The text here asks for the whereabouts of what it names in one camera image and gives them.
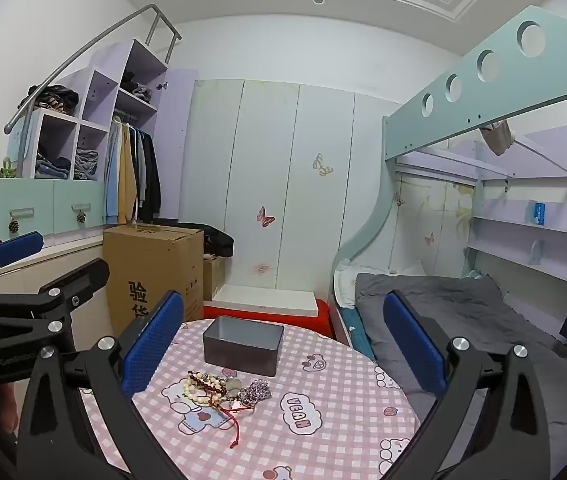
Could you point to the green drawer cabinet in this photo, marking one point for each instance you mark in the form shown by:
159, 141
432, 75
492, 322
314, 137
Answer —
38, 200

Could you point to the pink checked tablecloth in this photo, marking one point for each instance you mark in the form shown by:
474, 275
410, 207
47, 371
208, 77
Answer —
323, 370

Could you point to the black bag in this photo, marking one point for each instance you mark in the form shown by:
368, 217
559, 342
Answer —
213, 242

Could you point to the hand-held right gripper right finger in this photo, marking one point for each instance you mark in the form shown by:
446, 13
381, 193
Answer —
411, 342

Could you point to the grey folded jeans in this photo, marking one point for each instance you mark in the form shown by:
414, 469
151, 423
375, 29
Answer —
86, 162

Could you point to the grey metal tin box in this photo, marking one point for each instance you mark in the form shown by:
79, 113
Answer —
243, 360

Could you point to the white wardrobe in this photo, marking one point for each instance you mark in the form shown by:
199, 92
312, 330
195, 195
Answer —
283, 135

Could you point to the purple cubby shelf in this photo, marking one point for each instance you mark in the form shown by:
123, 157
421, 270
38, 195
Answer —
105, 95

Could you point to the small cardboard box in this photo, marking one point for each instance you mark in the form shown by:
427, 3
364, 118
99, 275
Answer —
213, 277

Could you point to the large cardboard box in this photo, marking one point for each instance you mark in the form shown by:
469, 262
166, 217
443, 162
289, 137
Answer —
153, 260

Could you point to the green toy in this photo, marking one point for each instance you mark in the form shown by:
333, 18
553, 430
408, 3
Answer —
5, 171

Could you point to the teal bed sheet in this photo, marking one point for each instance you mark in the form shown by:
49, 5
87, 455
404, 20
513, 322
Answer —
356, 332

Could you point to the red stool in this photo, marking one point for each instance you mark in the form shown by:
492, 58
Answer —
324, 317

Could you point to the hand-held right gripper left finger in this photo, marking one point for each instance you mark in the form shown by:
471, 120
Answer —
156, 342

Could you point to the small pink butterfly sticker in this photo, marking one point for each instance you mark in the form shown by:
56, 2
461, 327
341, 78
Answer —
429, 238

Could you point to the beige cloth bundle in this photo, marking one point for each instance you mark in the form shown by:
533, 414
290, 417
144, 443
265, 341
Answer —
497, 139

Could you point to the white pillow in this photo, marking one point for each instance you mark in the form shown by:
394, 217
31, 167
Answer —
348, 280

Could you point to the teal bunk bed frame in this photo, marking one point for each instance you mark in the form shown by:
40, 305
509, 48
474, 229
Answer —
493, 95

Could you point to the pinecone pendant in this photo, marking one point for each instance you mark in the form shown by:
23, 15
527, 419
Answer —
13, 226
81, 218

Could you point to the light blue hanging shirt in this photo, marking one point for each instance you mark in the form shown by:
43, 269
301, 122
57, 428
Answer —
112, 170

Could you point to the beige low cabinet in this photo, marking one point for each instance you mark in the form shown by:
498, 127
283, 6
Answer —
23, 280

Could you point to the white board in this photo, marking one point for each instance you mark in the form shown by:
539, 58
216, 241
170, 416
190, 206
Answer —
263, 299

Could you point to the grey clothes in cubby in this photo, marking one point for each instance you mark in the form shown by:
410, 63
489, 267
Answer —
138, 89

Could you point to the small blue box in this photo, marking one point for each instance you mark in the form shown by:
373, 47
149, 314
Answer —
538, 213

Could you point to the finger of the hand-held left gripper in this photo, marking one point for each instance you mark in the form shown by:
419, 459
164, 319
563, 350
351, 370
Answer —
15, 249
83, 277

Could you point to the black hanging jacket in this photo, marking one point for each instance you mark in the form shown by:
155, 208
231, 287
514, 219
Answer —
151, 175

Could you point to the faded pink butterfly sticker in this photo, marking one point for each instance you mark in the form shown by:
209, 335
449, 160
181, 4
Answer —
262, 268

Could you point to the purple wall shelves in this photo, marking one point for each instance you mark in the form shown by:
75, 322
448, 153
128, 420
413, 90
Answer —
513, 240

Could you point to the dark folded clothes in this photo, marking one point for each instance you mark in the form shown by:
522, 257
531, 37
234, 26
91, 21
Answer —
55, 95

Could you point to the beige butterfly sticker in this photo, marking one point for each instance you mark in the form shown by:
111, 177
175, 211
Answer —
322, 164

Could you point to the grey duvet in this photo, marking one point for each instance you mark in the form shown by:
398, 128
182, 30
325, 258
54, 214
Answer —
463, 305

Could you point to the blue folded jeans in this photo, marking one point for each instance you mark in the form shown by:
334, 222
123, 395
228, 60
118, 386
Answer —
53, 169

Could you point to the grey metal handrail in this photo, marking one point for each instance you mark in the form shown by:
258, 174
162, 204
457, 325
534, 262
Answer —
88, 42

